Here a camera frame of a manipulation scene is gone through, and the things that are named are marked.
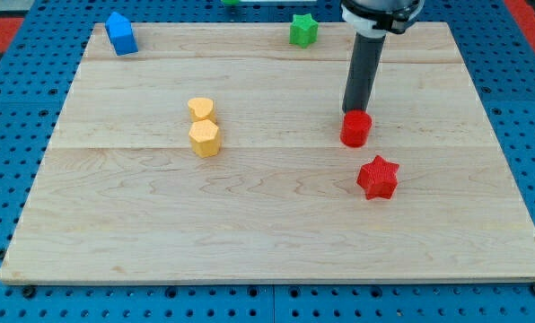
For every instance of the green star block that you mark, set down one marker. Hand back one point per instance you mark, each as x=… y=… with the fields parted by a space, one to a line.
x=303 y=30

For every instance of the red star block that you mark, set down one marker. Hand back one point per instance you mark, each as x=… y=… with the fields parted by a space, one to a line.
x=378 y=178

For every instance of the blue house-shaped block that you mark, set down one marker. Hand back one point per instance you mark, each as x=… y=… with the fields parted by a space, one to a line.
x=121 y=35

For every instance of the green block at top edge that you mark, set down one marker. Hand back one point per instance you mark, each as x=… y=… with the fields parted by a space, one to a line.
x=230 y=2

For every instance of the red cylinder block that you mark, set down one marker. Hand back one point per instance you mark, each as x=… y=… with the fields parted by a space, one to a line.
x=355 y=128

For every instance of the yellow heart block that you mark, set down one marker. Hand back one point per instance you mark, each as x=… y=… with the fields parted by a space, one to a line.
x=201 y=108

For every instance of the yellow hexagon block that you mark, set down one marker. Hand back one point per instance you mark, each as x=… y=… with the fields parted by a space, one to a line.
x=205 y=139

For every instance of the light wooden board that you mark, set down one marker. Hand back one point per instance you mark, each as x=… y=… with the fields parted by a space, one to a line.
x=120 y=197

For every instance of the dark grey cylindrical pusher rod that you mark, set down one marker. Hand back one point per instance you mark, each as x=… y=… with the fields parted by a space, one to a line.
x=362 y=71

